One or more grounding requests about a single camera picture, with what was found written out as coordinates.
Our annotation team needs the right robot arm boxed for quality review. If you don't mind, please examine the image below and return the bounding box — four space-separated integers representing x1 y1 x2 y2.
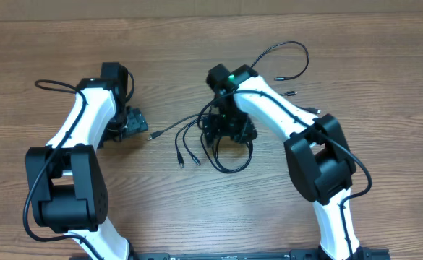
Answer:
203 64 360 259

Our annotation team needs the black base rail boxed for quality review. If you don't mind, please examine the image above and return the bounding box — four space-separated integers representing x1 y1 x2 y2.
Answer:
128 248 391 260

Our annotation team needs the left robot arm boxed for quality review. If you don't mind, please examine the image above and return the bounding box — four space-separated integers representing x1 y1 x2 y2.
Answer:
22 62 148 259

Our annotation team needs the black USB cable bundle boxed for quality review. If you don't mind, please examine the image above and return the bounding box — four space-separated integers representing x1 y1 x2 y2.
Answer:
146 40 322 174

